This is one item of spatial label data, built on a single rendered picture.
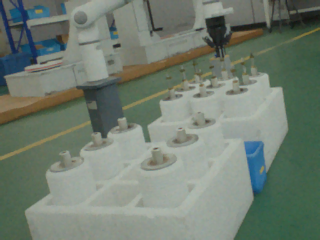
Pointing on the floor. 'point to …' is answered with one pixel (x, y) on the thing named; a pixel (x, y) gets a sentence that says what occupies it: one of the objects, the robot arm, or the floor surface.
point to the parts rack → (30, 31)
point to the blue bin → (255, 164)
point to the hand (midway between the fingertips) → (220, 53)
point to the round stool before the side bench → (285, 19)
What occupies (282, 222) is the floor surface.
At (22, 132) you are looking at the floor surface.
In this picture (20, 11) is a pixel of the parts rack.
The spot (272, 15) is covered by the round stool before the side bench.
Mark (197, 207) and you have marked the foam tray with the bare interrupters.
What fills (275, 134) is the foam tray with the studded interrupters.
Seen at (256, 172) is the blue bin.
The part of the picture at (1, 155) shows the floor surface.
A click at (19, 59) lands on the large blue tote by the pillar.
